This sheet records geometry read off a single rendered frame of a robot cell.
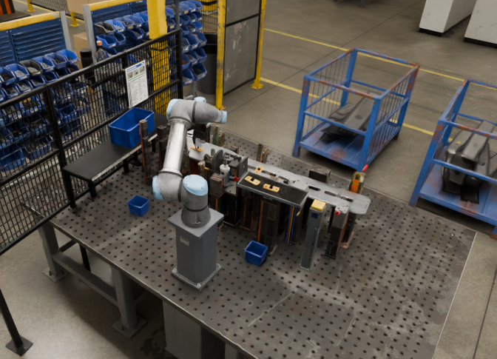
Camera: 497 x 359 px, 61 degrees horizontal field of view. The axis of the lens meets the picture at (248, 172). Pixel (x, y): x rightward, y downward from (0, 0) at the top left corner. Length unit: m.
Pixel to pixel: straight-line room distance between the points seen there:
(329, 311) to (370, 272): 0.40
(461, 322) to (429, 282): 0.92
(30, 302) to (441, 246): 2.79
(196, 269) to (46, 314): 1.38
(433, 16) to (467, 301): 7.25
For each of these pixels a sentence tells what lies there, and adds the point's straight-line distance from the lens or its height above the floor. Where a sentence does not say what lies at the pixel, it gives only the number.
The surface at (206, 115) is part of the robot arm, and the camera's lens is 2.20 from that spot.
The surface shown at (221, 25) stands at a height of 1.08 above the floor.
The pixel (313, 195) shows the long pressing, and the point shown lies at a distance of 2.57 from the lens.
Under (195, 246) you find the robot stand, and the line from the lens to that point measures 2.18.
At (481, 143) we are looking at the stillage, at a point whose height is 0.59.
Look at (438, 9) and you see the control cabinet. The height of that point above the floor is 0.53.
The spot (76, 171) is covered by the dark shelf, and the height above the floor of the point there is 1.03.
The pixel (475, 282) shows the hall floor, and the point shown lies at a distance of 3.93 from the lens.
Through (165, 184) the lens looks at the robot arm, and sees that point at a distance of 2.06.
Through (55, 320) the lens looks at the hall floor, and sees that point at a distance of 3.31.
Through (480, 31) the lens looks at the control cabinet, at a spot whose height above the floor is 0.26.
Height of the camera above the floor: 2.54
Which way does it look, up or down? 35 degrees down
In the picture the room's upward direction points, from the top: 4 degrees clockwise
